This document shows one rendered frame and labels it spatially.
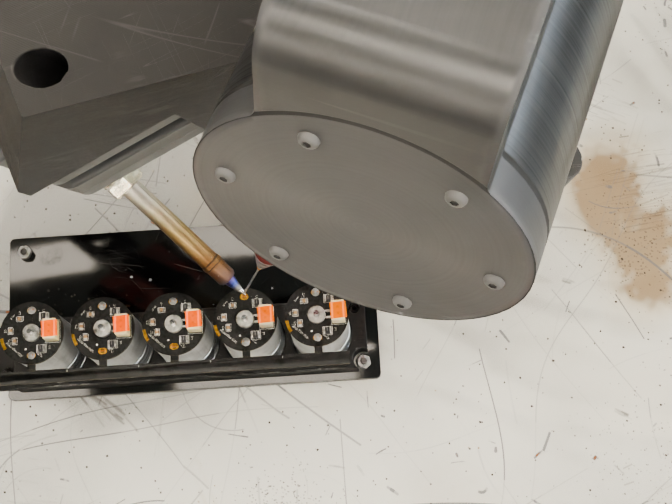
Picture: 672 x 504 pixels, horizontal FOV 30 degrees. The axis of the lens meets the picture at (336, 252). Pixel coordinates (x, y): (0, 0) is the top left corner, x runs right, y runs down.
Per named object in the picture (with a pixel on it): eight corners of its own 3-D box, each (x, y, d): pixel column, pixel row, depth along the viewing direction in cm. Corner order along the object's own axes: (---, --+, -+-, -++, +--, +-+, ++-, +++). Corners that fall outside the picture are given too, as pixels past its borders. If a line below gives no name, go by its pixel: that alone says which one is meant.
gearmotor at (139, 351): (99, 325, 54) (70, 299, 49) (155, 321, 54) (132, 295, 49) (99, 381, 54) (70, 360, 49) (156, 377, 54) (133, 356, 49)
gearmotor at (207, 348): (163, 321, 54) (141, 294, 49) (220, 317, 54) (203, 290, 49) (164, 377, 54) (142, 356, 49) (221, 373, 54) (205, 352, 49)
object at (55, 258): (15, 404, 55) (8, 400, 54) (17, 245, 57) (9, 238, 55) (381, 381, 54) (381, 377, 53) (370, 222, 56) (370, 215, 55)
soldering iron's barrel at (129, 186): (237, 264, 50) (118, 152, 48) (245, 266, 48) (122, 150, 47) (212, 291, 50) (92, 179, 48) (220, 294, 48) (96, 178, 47)
